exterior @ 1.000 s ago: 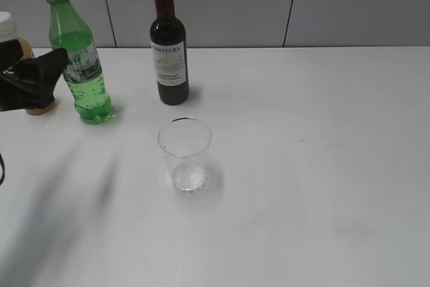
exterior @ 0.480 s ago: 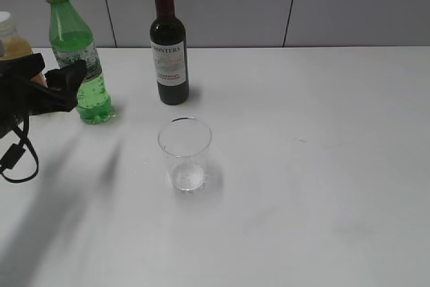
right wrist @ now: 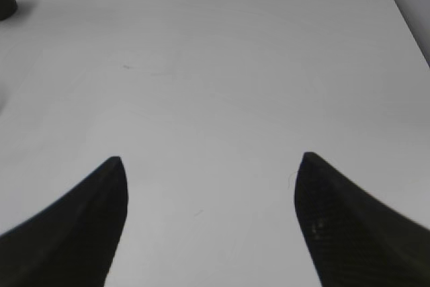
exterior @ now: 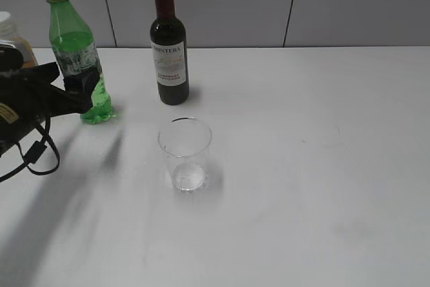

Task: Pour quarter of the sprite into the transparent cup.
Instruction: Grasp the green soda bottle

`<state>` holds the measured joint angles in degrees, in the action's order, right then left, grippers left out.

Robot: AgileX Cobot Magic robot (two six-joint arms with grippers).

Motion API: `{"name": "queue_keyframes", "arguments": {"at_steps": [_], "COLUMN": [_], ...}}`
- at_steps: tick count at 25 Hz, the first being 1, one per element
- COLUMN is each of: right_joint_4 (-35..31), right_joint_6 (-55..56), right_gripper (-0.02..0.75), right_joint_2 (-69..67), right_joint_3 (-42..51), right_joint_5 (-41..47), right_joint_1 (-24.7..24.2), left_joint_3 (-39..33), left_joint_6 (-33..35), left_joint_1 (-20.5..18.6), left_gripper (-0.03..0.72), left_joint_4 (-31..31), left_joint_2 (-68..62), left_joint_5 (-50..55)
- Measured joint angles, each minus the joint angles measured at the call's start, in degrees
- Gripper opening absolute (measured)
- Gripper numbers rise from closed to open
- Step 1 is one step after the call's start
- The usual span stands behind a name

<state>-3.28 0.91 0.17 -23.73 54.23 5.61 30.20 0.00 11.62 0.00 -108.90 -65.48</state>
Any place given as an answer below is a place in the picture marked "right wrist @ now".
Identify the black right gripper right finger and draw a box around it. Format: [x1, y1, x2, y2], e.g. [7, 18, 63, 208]
[294, 152, 429, 287]

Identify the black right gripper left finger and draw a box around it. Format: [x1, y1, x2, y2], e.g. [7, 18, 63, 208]
[1, 157, 128, 286]

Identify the dark red wine bottle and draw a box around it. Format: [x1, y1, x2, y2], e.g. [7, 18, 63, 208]
[0, 0, 17, 21]

